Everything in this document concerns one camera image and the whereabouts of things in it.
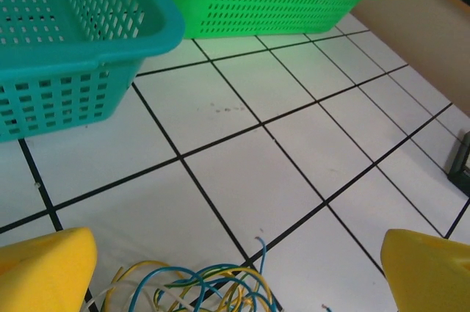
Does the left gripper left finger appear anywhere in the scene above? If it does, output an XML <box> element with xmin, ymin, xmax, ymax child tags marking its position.
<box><xmin>0</xmin><ymin>227</ymin><xmax>98</xmax><ymax>312</ymax></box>

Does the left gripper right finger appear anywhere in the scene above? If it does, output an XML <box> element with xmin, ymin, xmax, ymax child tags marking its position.
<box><xmin>380</xmin><ymin>228</ymin><xmax>470</xmax><ymax>312</ymax></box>

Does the white cable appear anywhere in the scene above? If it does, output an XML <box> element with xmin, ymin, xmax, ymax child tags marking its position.
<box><xmin>82</xmin><ymin>282</ymin><xmax>192</xmax><ymax>312</ymax></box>

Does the yellow cable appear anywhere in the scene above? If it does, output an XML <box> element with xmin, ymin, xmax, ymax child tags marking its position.
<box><xmin>104</xmin><ymin>260</ymin><xmax>275</xmax><ymax>312</ymax></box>

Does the yellow-green striped cable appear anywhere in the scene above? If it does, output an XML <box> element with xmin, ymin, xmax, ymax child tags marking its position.
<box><xmin>163</xmin><ymin>266</ymin><xmax>258</xmax><ymax>291</ymax></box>

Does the black device orange display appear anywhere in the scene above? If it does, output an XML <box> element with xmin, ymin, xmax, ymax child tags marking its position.
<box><xmin>446</xmin><ymin>130</ymin><xmax>470</xmax><ymax>195</ymax></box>

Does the teal plastic basket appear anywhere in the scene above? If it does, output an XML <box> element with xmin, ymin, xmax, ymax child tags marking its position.
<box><xmin>0</xmin><ymin>0</ymin><xmax>187</xmax><ymax>144</ymax></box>

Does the green plastic basket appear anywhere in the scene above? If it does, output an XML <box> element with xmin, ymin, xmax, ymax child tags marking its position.
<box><xmin>146</xmin><ymin>0</ymin><xmax>386</xmax><ymax>40</ymax></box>

